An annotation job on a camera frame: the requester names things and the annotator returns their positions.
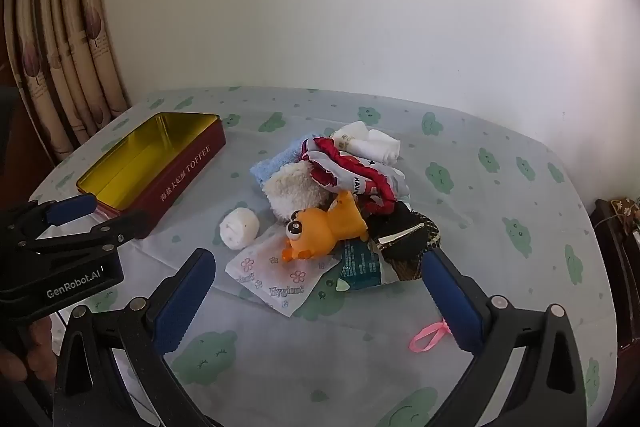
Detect green cloud print tablecloth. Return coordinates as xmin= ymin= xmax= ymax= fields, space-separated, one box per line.
xmin=27 ymin=87 xmax=618 ymax=427

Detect orange rubber toy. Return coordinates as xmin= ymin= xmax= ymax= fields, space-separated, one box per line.
xmin=281 ymin=191 xmax=371 ymax=263

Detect plaid hair clip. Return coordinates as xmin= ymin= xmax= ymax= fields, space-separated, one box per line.
xmin=367 ymin=202 xmax=446 ymax=283

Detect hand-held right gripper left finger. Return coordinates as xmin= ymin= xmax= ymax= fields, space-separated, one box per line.
xmin=52 ymin=248 xmax=226 ymax=427

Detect white folded towel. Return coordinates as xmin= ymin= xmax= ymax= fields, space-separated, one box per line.
xmin=330 ymin=121 xmax=373 ymax=155

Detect dark wooden cabinet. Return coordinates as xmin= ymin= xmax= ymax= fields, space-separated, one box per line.
xmin=590 ymin=197 xmax=640 ymax=353

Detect white floral packet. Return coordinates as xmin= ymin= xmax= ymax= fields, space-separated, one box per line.
xmin=225 ymin=227 xmax=341 ymax=319

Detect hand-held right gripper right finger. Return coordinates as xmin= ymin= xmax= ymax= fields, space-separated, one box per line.
xmin=422 ymin=249 xmax=588 ymax=427

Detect white fluffy plush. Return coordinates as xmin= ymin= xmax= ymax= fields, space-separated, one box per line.
xmin=263 ymin=161 xmax=341 ymax=223

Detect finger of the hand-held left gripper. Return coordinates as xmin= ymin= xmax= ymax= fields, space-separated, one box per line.
xmin=10 ymin=193 xmax=98 ymax=248
xmin=22 ymin=209 xmax=151 ymax=258

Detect pink ribbon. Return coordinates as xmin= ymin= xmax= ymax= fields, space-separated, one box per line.
xmin=409 ymin=319 xmax=451 ymax=354

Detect brown patterned cloth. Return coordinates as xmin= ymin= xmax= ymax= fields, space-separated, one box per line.
xmin=610 ymin=196 xmax=640 ymax=228

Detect beige patterned curtain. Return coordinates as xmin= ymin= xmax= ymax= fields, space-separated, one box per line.
xmin=2 ymin=0 xmax=131 ymax=162

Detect person's left hand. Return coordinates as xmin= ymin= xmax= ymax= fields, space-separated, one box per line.
xmin=0 ymin=314 xmax=53 ymax=390

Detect small white ball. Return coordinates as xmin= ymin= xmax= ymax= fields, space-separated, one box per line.
xmin=219 ymin=207 xmax=261 ymax=252

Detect teal and white tissue pack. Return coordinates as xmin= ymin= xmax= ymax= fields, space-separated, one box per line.
xmin=334 ymin=237 xmax=401 ymax=293

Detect red and white printed cloth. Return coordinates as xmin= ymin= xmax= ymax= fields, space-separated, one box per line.
xmin=302 ymin=137 xmax=408 ymax=215

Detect red tin box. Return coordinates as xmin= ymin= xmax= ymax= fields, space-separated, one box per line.
xmin=76 ymin=112 xmax=226 ymax=240

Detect blue towel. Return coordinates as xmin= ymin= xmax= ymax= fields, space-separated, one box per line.
xmin=249 ymin=133 xmax=321 ymax=195

